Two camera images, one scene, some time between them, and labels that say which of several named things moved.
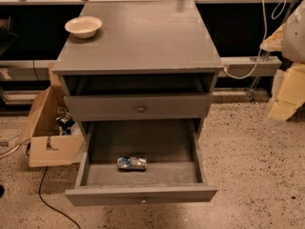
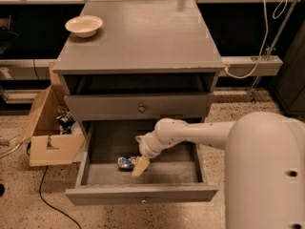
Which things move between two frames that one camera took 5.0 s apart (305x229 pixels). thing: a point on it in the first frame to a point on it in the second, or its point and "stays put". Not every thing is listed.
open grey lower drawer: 173,171 stays put
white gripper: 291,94 to 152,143
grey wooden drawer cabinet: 152,60 stays put
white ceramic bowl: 84,27 stays put
